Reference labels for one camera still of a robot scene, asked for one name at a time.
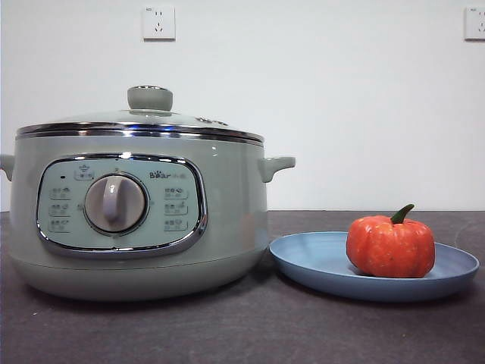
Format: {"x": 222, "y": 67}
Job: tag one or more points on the small orange pumpkin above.
{"x": 390, "y": 246}

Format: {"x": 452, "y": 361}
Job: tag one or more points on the pale green electric steamer pot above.
{"x": 227, "y": 212}

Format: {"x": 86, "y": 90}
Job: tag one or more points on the glass lid with green knob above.
{"x": 151, "y": 117}

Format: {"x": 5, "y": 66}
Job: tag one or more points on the blue plate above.
{"x": 310, "y": 261}

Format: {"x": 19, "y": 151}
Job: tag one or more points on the white wall socket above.
{"x": 159, "y": 22}
{"x": 475, "y": 22}

